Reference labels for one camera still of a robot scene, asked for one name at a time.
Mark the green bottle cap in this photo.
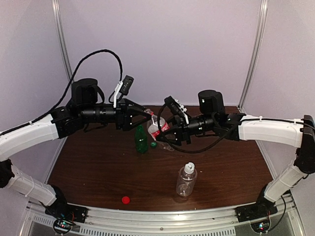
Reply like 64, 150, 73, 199
150, 142, 157, 148

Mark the clear bottle red label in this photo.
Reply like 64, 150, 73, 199
145, 110, 176, 151

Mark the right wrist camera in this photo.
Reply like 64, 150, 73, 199
164, 96, 189, 124

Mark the right rear aluminium post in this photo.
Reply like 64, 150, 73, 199
238, 0, 268, 111

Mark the clear bottle white cap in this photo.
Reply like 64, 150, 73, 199
176, 162, 197, 197

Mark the front aluminium frame rail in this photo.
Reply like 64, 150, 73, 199
18, 194, 305, 236

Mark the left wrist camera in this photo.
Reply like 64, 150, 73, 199
113, 75, 134, 108

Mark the right circuit board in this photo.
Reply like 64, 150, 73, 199
251, 219, 271, 234

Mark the red bottle cap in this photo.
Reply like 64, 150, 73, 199
122, 196, 130, 205

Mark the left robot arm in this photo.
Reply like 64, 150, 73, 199
0, 78, 151, 218

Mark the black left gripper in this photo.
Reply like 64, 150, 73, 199
79, 97, 152, 131

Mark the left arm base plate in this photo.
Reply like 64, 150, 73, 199
43, 204, 88, 223

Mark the green plastic bottle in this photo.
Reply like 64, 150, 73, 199
134, 125, 149, 154

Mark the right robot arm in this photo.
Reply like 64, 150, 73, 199
157, 90, 315, 217

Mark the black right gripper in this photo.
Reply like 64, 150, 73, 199
155, 114, 216, 147

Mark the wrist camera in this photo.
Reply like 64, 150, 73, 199
113, 75, 134, 108
164, 96, 189, 124

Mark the aluminium post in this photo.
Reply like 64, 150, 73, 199
238, 0, 268, 111
52, 0, 72, 81

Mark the left rear aluminium post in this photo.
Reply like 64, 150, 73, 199
52, 0, 72, 81

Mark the left circuit board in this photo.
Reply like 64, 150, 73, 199
53, 219, 73, 234

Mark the left black sleeved cable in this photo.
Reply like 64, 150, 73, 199
0, 49, 124, 136

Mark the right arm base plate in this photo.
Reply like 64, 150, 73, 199
235, 203, 278, 222

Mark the circuit board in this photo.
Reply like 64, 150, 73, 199
251, 219, 271, 234
53, 219, 73, 234

